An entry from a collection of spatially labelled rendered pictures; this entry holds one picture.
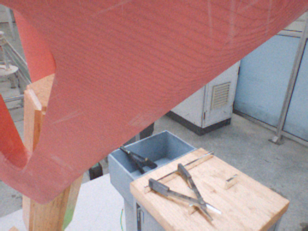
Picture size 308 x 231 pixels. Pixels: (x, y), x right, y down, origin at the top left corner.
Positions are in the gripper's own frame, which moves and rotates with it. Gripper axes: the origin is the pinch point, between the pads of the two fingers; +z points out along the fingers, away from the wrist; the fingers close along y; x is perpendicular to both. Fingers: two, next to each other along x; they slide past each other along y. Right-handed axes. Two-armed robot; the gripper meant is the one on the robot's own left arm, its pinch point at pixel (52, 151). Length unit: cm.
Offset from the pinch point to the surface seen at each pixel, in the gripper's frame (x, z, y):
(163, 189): 5.0, 25.9, -22.4
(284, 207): 23.6, 22.7, -28.4
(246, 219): 18.1, 24.1, -23.4
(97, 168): -20, 75, -56
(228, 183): 14.6, 24.3, -29.0
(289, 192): 98, 119, -156
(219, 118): 35, 133, -235
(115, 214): -3, 63, -37
